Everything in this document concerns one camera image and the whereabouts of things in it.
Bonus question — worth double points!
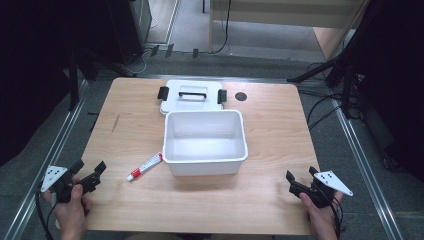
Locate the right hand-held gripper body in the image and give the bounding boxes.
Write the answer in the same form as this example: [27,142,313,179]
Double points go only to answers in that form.
[288,170,354,209]

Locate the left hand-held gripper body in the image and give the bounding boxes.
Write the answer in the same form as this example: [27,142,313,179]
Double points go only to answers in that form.
[40,165,102,204]

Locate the white and red tube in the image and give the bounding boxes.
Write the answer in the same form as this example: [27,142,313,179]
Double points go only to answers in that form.
[126,151,164,183]

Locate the white plastic storage box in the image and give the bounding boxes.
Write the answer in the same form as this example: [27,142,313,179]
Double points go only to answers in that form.
[161,109,249,177]

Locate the white box lid black handle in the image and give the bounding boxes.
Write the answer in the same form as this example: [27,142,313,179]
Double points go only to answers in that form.
[156,79,228,116]

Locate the person's right hand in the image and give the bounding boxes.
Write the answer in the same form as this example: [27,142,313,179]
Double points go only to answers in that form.
[298,190,344,234]

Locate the person's left hand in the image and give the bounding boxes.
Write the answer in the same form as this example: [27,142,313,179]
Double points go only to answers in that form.
[43,177,92,236]

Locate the black tripod stand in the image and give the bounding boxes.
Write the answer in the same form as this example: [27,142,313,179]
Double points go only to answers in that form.
[64,43,138,112]
[287,49,359,119]

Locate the black cabinet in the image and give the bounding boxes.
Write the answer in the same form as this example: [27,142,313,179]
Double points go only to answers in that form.
[99,0,153,66]

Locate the light wooden furniture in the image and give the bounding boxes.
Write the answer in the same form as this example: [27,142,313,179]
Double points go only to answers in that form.
[208,0,371,62]

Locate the right hand-held gripper cable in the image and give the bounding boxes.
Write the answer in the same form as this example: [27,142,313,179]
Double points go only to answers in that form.
[329,196,346,240]

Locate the hand-held gripper cable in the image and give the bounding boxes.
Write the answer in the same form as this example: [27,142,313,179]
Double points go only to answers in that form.
[34,182,58,240]
[329,196,346,240]

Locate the left hand-held gripper cable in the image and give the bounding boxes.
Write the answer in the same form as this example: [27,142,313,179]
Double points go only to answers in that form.
[34,182,58,240]

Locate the black floor cables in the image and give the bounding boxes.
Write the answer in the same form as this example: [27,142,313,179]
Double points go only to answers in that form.
[298,61,354,132]

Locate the white floor cable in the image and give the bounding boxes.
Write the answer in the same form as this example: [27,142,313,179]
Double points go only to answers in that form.
[130,16,160,75]

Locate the black hanging cable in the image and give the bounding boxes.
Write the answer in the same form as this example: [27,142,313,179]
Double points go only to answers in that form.
[213,0,233,55]

